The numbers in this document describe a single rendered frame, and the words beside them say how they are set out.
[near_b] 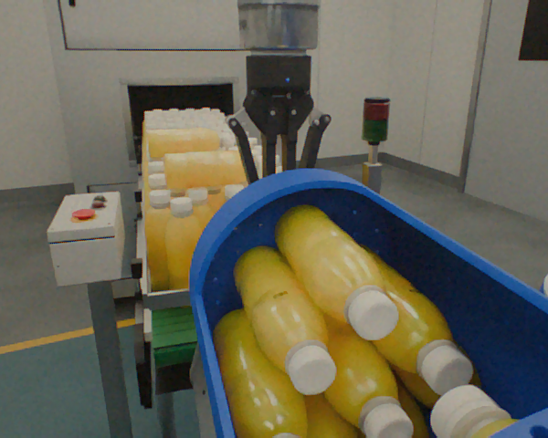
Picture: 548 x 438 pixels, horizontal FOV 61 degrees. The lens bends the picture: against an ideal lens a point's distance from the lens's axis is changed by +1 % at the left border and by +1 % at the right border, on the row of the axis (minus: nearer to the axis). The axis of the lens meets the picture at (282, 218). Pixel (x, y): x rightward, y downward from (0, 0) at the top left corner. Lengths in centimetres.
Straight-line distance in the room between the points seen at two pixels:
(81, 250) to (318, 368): 51
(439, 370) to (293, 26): 36
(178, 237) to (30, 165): 410
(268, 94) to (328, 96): 495
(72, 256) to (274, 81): 46
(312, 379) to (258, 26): 35
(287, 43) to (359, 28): 515
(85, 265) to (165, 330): 18
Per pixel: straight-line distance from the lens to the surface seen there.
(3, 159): 491
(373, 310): 39
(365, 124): 114
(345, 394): 45
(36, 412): 224
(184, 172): 92
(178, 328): 87
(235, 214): 50
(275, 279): 48
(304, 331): 42
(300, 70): 53
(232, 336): 51
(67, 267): 83
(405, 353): 44
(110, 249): 81
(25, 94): 481
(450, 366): 42
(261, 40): 52
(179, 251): 87
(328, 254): 43
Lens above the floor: 137
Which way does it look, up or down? 20 degrees down
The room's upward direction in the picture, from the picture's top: straight up
